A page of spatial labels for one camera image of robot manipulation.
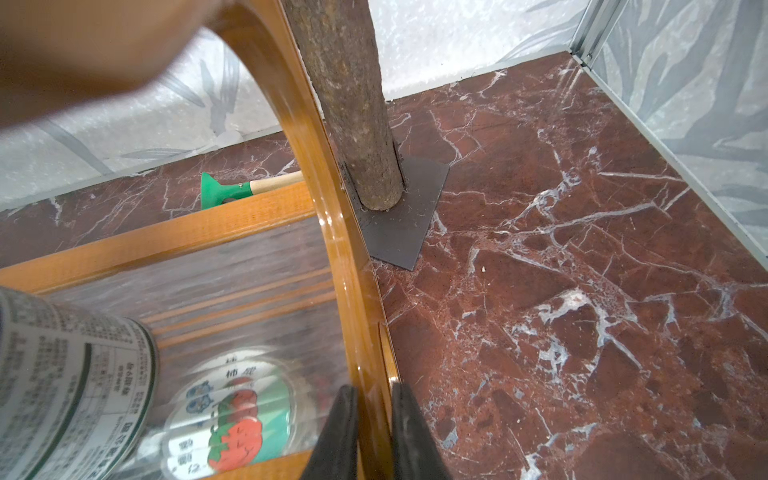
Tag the orange wooden three-tier shelf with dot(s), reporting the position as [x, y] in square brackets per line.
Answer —
[284, 273]

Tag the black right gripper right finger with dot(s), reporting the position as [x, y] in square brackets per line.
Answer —
[415, 454]

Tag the jar red green label bottom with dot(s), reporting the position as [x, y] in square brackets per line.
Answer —
[238, 410]

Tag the tall can green white label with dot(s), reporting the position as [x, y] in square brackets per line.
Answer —
[76, 388]

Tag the aluminium frame post right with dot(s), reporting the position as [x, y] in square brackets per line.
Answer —
[597, 22]

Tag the grey metal tree base plate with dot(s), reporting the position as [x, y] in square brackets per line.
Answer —
[396, 236]

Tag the brown tree trunk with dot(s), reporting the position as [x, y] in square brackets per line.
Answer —
[338, 46]

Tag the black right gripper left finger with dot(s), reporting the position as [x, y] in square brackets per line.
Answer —
[335, 453]

